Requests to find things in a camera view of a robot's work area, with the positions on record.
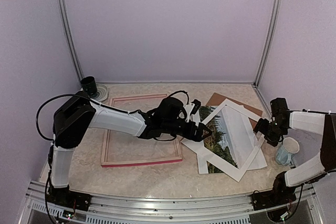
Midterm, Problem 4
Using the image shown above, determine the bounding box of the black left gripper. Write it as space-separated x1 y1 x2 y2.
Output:
163 119 213 142

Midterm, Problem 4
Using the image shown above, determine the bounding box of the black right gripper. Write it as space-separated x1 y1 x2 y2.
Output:
254 118 288 147

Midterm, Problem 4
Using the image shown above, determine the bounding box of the white mat board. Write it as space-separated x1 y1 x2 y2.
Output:
182 105 267 182

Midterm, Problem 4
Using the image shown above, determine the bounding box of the landscape photo print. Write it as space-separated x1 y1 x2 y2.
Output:
204 105 258 168

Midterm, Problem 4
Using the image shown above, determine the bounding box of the pink wooden picture frame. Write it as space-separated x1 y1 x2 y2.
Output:
101 92 184 168

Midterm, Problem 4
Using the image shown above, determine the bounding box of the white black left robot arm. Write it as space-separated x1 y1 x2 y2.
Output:
44 91 212 211

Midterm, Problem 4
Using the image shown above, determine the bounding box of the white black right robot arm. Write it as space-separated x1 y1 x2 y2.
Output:
251 110 335 210

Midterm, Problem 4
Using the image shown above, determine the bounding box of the brown cardboard backing board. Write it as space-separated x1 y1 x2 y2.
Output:
206 92 262 128

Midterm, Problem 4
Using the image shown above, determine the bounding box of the grey spiral ceramic plate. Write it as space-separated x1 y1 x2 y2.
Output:
90 84 109 102

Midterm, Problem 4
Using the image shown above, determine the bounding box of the dark green speckled cup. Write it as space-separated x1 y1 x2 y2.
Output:
80 76 98 95

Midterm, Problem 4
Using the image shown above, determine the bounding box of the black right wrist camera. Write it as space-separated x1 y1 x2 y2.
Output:
270 98 289 118

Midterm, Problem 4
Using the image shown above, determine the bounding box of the aluminium front rail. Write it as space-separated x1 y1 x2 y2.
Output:
19 179 323 224

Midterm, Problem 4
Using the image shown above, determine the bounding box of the right aluminium corner post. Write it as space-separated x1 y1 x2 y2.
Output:
254 0 281 89

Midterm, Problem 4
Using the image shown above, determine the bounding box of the aluminium corner post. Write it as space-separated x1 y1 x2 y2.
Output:
254 0 281 89
57 0 83 82

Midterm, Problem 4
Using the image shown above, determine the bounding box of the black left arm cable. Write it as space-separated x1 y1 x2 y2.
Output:
36 93 95 141

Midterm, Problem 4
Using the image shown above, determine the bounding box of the left aluminium corner post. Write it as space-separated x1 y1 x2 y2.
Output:
57 0 83 82

